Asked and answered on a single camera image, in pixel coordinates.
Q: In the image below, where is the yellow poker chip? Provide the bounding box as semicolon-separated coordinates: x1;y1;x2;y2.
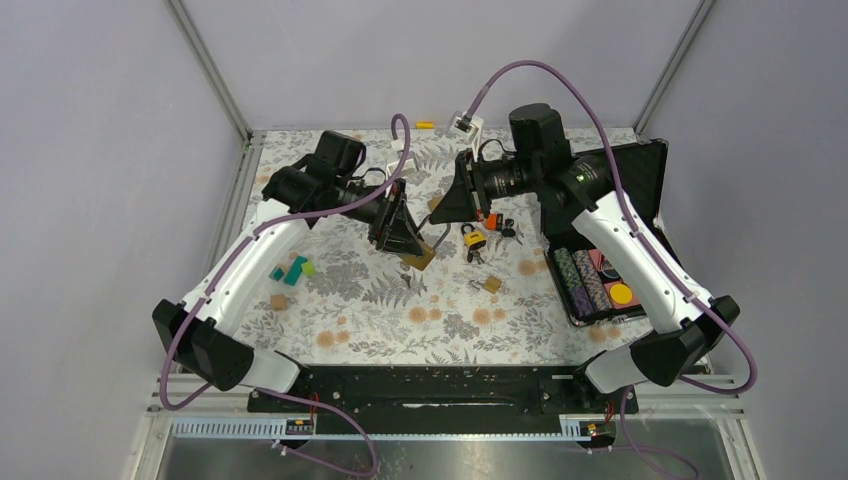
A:
608;283;635;308

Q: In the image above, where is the black poker chip case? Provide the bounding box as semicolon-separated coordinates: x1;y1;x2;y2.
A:
540;139;678;327

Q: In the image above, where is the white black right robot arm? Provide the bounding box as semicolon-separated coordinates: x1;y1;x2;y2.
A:
430;103;740;412

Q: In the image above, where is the teal long block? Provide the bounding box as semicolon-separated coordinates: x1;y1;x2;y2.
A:
283;256;308;286

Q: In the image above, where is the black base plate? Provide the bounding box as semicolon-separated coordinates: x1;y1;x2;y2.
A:
246;364;640;436

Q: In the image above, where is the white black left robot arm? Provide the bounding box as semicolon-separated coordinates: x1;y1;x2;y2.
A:
152;130;425;411

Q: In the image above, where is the large brass padlock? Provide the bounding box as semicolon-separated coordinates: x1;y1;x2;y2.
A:
400;223;452;276

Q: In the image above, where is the yellow black padlock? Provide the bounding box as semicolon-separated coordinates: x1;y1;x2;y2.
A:
461;223;487;264

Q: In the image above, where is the black keys bunch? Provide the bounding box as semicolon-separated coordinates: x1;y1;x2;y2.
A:
500;218;523;245

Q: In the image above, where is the floral patterned mat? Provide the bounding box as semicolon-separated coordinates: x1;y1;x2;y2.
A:
208;127;710;367

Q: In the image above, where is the wooden cube block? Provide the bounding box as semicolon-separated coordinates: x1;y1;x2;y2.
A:
269;294;289;312

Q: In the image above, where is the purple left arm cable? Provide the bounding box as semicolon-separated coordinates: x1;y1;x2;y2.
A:
157;113;412;477

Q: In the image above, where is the white slotted cable duct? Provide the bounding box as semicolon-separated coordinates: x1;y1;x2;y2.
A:
170;415;616;441

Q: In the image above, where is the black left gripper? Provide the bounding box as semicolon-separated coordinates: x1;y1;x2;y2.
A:
336;178;427;258

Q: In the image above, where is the orange padlock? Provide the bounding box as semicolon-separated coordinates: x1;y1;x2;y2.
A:
482;213;504;231

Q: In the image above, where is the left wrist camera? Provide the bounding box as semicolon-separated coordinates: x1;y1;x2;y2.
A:
386;135;420;177

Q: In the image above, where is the teal small block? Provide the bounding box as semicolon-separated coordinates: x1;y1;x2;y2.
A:
269;267;285;281

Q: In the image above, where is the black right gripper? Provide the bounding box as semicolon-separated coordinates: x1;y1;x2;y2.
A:
429;147;541;224

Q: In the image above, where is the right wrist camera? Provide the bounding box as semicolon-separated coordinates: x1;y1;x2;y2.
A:
447;111;484;147

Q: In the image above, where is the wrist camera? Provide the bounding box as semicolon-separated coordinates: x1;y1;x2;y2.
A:
447;111;484;147
386;135;420;177

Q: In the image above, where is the small brass padlock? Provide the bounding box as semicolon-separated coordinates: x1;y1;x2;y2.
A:
469;276;503;294

